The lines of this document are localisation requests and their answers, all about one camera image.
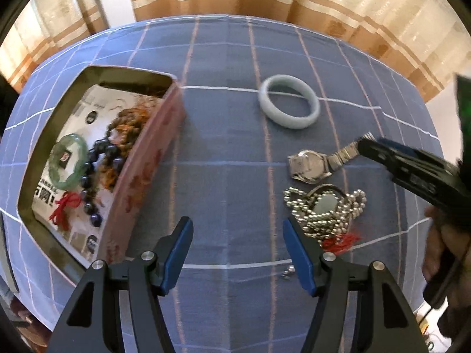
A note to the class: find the person's right hand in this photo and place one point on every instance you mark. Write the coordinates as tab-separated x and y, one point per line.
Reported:
438	235

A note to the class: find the pink metal tin box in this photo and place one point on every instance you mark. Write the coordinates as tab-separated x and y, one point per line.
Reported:
147	176

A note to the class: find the silver metal wristwatch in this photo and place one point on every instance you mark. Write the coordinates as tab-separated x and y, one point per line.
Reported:
305	163

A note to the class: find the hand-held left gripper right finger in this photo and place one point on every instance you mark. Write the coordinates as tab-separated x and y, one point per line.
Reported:
300	257

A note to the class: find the green jade bangle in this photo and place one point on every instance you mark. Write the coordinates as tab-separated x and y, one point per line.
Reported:
55	167

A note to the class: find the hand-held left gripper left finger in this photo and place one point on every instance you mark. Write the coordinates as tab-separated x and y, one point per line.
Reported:
176	257

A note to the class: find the blue checked tablecloth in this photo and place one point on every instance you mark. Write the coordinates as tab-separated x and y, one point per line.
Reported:
228	81

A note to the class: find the printed paper box liner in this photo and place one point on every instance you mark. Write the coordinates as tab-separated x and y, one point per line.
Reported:
73	117

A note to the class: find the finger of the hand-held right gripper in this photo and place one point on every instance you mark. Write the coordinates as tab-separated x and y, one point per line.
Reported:
415	153
415	180

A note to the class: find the narrow cream and tan curtain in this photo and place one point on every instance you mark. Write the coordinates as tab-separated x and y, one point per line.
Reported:
44	25

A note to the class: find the pale jade bangle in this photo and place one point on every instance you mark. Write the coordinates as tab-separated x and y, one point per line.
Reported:
268	108

